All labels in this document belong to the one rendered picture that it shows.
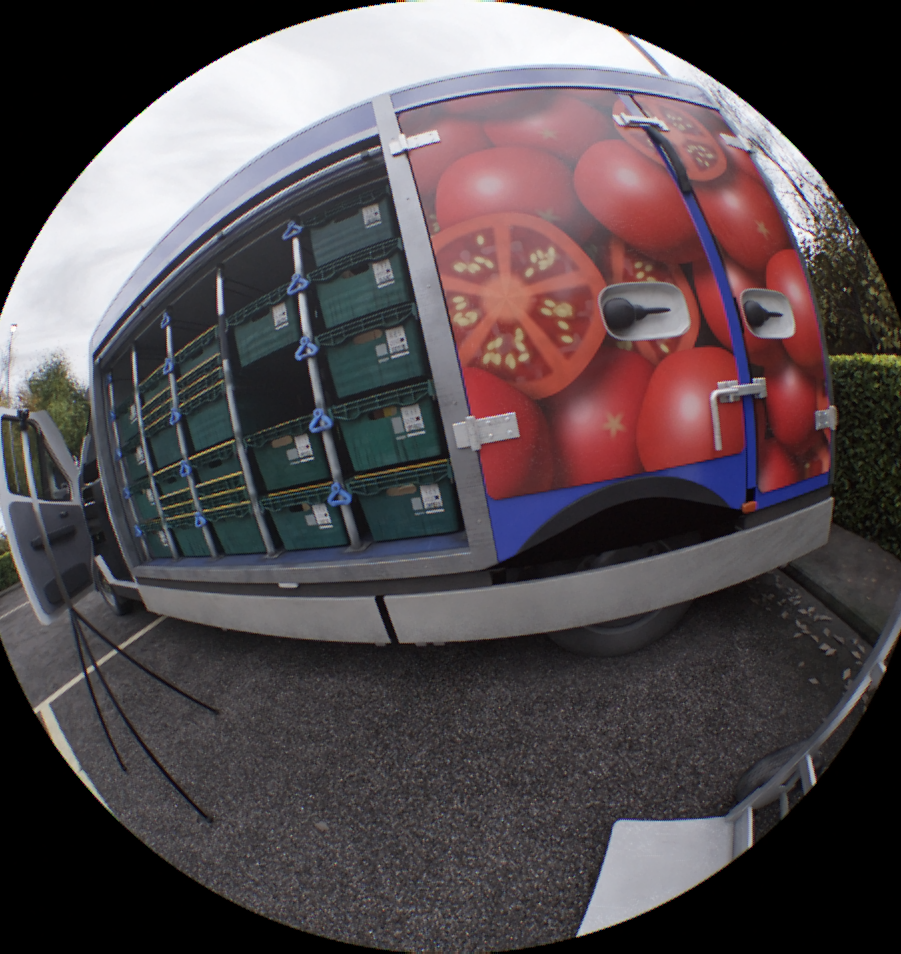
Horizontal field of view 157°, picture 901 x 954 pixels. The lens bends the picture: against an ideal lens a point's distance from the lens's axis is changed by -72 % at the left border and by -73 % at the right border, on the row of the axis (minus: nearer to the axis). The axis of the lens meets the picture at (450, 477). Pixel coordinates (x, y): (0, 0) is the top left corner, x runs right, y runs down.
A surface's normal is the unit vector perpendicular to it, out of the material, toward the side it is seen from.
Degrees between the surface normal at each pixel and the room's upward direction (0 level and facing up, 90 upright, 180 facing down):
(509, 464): 90
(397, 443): 91
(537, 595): 90
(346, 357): 94
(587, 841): 0
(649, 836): 8
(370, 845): 0
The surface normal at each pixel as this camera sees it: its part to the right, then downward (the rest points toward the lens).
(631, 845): -0.09, -0.97
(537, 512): -0.17, 0.21
